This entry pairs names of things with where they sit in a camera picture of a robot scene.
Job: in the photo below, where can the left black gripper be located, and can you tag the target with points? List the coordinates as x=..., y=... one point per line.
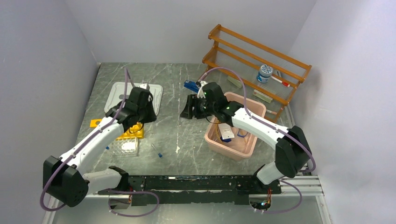
x=152, y=116

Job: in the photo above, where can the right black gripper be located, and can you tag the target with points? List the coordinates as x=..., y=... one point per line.
x=193, y=101

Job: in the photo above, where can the yellow test tube rack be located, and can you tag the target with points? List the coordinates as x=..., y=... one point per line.
x=136, y=131

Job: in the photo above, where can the small clear plastic bag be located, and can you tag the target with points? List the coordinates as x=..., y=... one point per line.
x=226, y=131

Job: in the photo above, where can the yellow rubber tubing with clamps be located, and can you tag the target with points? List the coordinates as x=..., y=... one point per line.
x=218, y=137

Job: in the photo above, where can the blue safety glasses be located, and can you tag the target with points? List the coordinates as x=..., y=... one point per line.
x=241, y=133

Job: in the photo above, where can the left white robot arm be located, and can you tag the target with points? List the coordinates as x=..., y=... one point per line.
x=66, y=177

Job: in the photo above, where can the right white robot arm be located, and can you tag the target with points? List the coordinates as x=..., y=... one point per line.
x=291, y=147

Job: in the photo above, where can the blue stapler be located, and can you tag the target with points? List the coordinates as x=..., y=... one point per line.
x=191, y=85

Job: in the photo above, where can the white plastic lid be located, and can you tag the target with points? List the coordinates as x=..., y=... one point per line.
x=117, y=93

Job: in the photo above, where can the pink plastic bin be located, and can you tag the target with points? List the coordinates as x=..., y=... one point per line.
x=238, y=148

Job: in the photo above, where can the beige block on shelf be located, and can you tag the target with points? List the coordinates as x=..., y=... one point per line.
x=235, y=82

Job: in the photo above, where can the beige labelled block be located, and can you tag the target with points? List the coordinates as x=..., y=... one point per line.
x=262, y=96

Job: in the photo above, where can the blue white jar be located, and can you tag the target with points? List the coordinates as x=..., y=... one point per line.
x=264, y=73

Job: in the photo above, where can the orange wooden shelf rack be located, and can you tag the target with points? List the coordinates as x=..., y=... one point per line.
x=232, y=51

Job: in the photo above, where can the red white marker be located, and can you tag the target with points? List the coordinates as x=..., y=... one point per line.
x=280, y=81

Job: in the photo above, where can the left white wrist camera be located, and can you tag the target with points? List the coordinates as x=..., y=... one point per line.
x=144, y=86

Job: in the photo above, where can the black base frame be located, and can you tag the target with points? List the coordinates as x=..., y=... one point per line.
x=197, y=189

